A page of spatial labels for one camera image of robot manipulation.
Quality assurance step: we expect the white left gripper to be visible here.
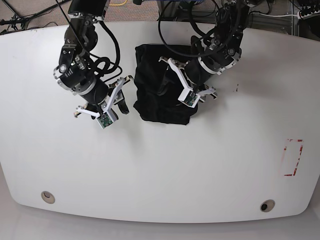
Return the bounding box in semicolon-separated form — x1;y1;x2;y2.
158;56;217;99

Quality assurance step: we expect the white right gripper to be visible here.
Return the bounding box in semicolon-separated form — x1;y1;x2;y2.
73;75;133;119

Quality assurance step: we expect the black T-shirt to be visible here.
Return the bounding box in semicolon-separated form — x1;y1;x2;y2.
133;44;198;125

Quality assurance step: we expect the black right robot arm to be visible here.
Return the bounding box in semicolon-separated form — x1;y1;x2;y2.
53;0;133;128

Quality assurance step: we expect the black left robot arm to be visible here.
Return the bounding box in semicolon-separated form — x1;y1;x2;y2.
157;0;250;102

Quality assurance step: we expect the left table grommet hole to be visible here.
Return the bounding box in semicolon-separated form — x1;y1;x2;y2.
41;191;55;204

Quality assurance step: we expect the table grommet hole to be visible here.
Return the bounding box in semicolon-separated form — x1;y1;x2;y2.
260;199;276;213
41;191;55;204

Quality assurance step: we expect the red tape rectangle marking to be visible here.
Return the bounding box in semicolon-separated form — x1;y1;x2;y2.
280;139;304;177

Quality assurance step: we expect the right table grommet hole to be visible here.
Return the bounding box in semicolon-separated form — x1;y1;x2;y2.
260;199;276;213

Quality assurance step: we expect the white power strip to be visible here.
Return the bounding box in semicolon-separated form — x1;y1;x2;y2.
297;4;320;20

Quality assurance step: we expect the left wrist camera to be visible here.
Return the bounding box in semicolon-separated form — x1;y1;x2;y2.
178;88;201;108

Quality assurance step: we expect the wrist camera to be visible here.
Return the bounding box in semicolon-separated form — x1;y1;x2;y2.
96;112;119;129
178;88;201;108

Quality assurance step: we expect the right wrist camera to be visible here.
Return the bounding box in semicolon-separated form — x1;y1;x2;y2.
96;112;119;129

